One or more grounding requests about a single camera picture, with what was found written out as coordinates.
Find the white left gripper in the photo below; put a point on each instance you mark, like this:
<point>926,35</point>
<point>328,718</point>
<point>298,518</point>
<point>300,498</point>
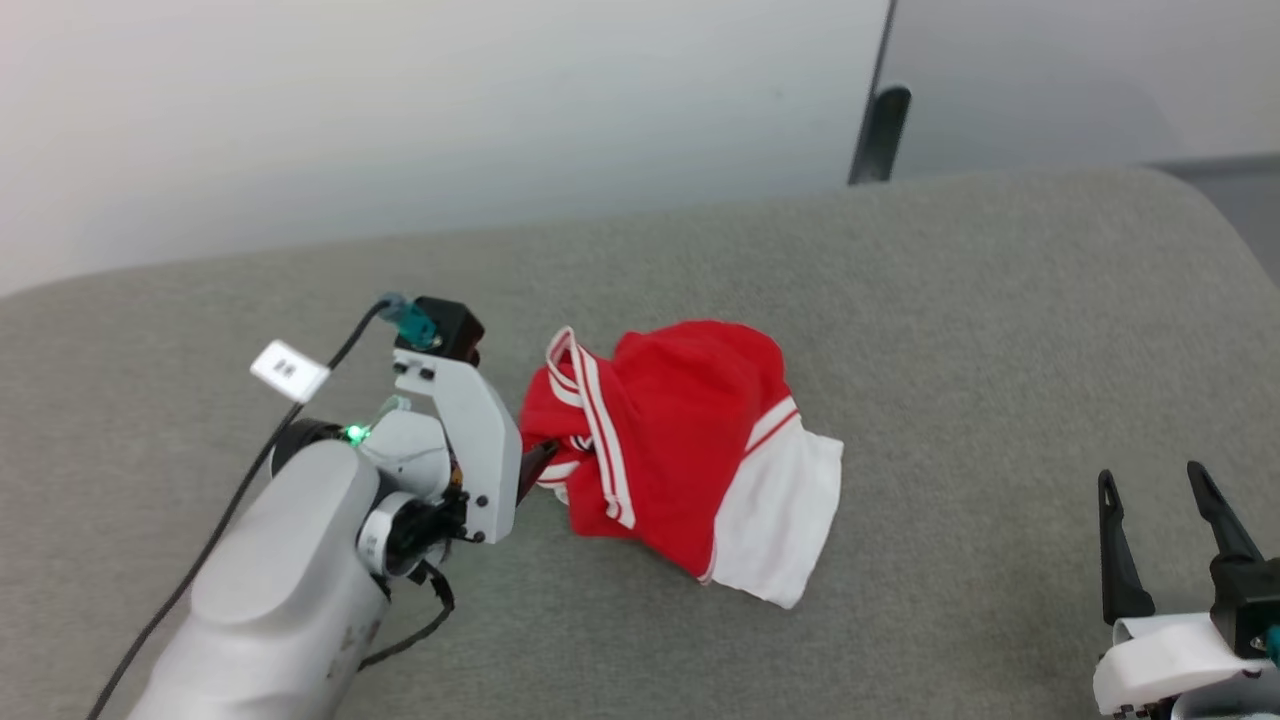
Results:
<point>480,430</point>

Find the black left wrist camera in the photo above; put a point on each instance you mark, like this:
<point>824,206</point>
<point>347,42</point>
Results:
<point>452,325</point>

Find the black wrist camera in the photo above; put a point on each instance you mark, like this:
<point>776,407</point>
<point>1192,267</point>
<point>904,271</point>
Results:
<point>452,325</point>
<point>1245,600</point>

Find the grey fabric sofa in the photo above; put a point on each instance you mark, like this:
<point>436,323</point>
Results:
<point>900,330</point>

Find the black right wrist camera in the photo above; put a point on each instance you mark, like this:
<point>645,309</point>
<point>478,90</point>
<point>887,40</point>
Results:
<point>1245,600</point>

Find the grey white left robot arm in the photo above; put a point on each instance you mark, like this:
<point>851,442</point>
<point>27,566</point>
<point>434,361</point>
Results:
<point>280,580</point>

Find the red and white jersey shirt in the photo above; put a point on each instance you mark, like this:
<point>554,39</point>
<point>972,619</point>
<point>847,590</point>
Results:
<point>680,430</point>

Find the black partition frame post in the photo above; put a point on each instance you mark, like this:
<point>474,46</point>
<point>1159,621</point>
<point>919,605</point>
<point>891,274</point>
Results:
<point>880,135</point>

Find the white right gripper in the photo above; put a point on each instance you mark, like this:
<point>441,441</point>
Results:
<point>1160,665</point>

